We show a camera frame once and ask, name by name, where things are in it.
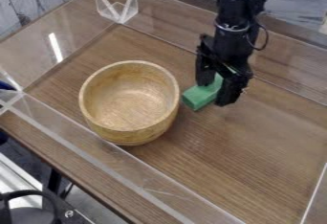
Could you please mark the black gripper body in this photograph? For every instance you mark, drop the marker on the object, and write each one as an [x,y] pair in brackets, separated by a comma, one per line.
[228,48]

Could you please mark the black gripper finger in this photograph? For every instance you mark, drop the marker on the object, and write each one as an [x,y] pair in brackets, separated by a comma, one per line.
[231,90]
[204,70]

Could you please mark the green rectangular block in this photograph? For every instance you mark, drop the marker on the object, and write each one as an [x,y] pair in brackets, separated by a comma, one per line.
[198,96]

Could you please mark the clear acrylic corner bracket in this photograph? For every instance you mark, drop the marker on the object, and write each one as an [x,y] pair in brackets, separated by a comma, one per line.
[117,12]

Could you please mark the brown wooden bowl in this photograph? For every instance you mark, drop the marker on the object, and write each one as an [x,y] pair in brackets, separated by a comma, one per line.
[128,101]

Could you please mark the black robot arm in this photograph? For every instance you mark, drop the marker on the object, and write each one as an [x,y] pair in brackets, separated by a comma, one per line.
[239,12]

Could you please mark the black table leg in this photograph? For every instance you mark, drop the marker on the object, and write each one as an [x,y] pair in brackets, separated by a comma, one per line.
[53,181]

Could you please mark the clear acrylic tray wall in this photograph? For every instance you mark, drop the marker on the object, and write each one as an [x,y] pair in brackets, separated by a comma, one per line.
[127,185]

